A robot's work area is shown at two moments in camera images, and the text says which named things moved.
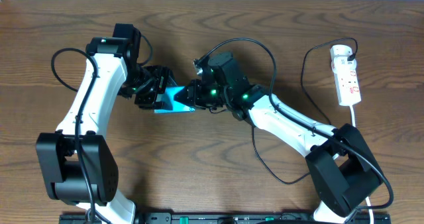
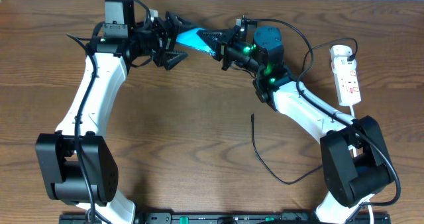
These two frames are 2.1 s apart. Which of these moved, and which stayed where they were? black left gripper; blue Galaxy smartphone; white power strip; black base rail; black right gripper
Moved: black right gripper; black left gripper; blue Galaxy smartphone
Stayed: white power strip; black base rail
